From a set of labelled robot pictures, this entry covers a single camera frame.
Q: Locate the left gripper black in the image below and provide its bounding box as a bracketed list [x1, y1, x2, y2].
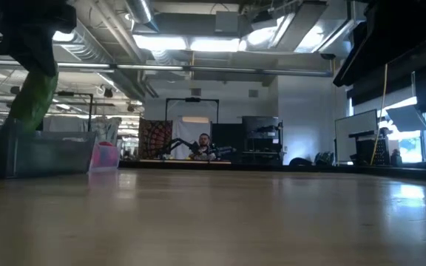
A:
[0, 0, 78, 78]

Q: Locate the green cucumber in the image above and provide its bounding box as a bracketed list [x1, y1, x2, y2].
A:
[7, 67, 60, 133]

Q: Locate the clear plastic bin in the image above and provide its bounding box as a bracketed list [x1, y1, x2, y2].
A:
[11, 129, 98, 180]
[88, 141, 121, 174]

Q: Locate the white draped cover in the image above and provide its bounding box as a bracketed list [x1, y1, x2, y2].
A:
[90, 116, 122, 145]

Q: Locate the ceiling light panel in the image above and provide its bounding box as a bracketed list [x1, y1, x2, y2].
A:
[189, 37, 242, 52]
[133, 35, 188, 52]

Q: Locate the patterned tapestry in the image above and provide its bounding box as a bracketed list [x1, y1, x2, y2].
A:
[138, 117, 174, 160]

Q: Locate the white backdrop sheet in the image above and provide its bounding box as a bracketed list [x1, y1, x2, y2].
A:
[171, 115, 212, 159]

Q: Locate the person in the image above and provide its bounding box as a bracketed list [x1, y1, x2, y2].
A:
[189, 132, 217, 161]

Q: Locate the gray ceiling box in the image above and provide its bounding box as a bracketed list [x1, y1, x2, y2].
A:
[214, 10, 240, 33]

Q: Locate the black screen panel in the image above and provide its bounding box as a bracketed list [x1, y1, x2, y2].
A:
[211, 123, 243, 149]

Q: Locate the black shelf rack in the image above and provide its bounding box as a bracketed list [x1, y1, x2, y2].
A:
[241, 115, 284, 166]

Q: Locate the black bag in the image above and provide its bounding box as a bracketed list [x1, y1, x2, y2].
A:
[288, 157, 314, 167]

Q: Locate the whiteboard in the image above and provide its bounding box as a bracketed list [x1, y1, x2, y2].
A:
[334, 109, 379, 166]

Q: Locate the black perforated crate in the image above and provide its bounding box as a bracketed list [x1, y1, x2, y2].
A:
[348, 127, 391, 166]

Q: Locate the dark bottle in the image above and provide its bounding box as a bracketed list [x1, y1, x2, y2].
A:
[390, 148, 403, 166]

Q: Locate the gray tilted panel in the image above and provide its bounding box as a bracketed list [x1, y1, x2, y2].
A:
[385, 104, 426, 133]

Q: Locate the black camera rig frame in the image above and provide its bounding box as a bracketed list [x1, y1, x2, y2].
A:
[55, 90, 94, 132]
[164, 96, 220, 125]

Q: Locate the narrow silver spiral duct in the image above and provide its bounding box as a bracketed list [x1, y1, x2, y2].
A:
[125, 0, 159, 33]

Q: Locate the rectangular metal duct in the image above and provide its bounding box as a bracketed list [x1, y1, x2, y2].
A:
[240, 0, 369, 58]

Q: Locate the black coiled hose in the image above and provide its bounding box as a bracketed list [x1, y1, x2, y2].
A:
[313, 150, 335, 167]

